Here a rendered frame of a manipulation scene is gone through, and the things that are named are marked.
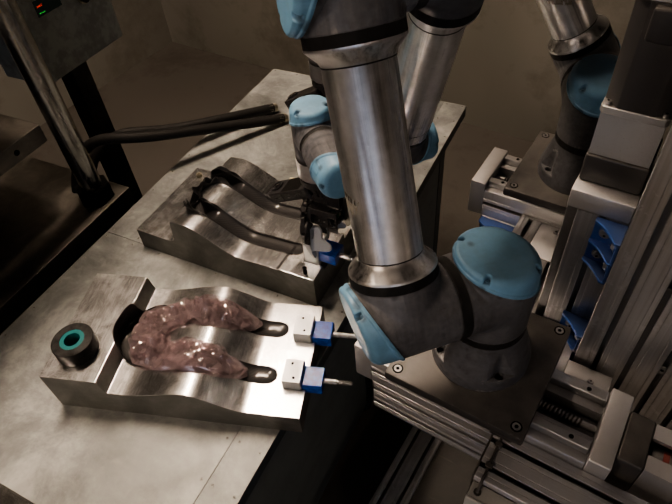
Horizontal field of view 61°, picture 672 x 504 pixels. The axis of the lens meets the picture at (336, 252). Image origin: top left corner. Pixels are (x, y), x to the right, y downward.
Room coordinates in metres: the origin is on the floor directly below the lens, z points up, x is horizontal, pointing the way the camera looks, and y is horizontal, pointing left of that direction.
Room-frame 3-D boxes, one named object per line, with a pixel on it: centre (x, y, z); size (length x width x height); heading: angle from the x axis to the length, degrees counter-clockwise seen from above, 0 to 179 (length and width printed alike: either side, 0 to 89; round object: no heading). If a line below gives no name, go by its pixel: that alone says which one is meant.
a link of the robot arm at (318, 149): (0.76, -0.02, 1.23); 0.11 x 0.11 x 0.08; 14
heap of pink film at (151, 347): (0.69, 0.31, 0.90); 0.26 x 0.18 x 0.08; 77
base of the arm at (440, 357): (0.50, -0.21, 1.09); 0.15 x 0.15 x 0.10
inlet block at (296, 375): (0.58, 0.06, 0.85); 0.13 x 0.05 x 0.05; 77
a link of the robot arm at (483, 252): (0.49, -0.20, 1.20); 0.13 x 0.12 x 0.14; 104
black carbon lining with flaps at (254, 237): (1.02, 0.20, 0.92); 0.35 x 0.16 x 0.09; 60
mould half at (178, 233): (1.04, 0.20, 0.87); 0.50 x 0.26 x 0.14; 60
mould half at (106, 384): (0.69, 0.31, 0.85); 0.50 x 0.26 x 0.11; 77
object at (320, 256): (0.85, 0.00, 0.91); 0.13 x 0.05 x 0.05; 60
